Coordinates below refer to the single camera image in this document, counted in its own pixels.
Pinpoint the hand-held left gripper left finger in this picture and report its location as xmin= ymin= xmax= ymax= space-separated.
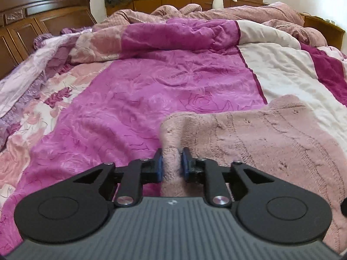
xmin=73 ymin=148 xmax=164 ymax=208

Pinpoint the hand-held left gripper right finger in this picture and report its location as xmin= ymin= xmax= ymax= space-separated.
xmin=181 ymin=148 xmax=275 ymax=208

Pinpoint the pink knitted cardigan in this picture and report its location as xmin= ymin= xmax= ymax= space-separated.
xmin=160 ymin=95 xmax=347 ymax=254

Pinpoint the magenta patchwork quilt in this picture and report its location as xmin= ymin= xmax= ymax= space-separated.
xmin=0 ymin=18 xmax=347 ymax=250

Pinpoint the dusty pink blanket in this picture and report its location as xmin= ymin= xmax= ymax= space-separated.
xmin=93 ymin=1 xmax=328 ymax=46

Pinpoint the lilac ruffled pillow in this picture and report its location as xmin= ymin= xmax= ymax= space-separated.
xmin=0 ymin=27 xmax=94 ymax=130

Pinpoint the low wooden cabinet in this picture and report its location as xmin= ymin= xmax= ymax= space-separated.
xmin=106 ymin=0 xmax=346 ymax=50

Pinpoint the carved wooden headboard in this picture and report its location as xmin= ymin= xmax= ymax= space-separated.
xmin=0 ymin=0 xmax=98 ymax=80

